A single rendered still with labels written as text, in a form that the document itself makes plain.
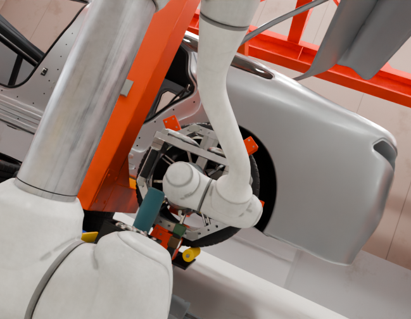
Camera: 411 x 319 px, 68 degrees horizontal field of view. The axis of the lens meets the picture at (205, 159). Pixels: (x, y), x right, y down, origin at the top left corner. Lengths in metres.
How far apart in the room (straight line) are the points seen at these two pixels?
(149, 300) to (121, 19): 0.44
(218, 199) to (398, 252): 5.44
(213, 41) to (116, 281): 0.45
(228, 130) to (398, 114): 5.91
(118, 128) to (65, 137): 1.04
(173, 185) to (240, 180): 0.17
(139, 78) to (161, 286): 1.25
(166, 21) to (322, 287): 4.98
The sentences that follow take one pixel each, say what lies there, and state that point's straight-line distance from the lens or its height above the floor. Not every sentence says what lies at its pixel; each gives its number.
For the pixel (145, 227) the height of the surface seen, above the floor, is 0.56.
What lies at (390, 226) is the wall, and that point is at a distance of 6.09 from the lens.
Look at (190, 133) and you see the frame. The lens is 1.57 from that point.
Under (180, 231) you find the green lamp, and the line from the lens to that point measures 1.16.
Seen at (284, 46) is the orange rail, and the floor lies 3.19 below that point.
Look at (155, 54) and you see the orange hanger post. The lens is 1.66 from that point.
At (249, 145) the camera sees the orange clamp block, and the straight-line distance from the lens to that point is 1.53.
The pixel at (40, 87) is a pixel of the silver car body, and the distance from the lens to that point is 2.58.
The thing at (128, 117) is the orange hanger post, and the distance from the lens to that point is 1.56.
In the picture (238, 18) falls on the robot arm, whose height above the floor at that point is 1.09.
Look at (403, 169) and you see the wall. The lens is 6.29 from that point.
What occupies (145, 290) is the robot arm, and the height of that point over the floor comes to 0.61.
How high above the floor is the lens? 0.76
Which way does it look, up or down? 8 degrees up
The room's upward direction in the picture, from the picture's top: 23 degrees clockwise
